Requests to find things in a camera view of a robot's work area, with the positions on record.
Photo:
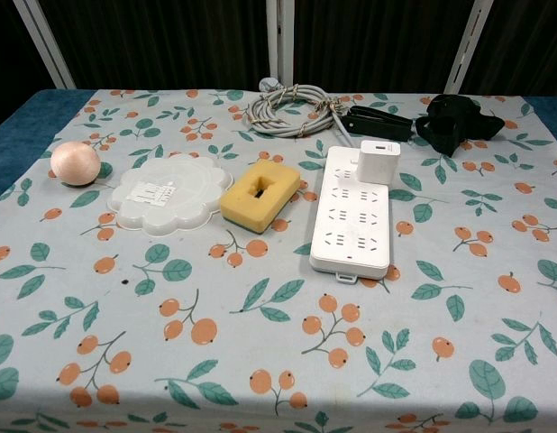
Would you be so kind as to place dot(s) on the white power strip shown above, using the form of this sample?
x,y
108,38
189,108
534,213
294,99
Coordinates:
x,y
350,234

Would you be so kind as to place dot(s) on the white charger block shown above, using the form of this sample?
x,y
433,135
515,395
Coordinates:
x,y
378,164

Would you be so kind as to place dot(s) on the yellow sponge with cutout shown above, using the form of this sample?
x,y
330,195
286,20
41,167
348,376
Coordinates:
x,y
242,203

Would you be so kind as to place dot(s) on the white flower-shaped plastic tray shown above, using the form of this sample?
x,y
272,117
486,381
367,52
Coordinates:
x,y
170,198

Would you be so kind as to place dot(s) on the floral print tablecloth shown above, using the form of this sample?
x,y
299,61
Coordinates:
x,y
278,338

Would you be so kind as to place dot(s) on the black plug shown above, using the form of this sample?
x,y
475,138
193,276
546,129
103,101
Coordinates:
x,y
377,122

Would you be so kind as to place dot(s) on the dark curtain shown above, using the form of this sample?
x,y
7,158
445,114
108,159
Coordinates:
x,y
170,40

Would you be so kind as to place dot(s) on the pink ball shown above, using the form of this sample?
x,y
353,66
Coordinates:
x,y
75,163

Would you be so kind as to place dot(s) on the blue table cover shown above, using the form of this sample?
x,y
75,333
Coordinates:
x,y
26,117

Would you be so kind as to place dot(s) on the white frame pole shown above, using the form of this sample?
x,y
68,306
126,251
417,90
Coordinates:
x,y
51,45
470,45
280,36

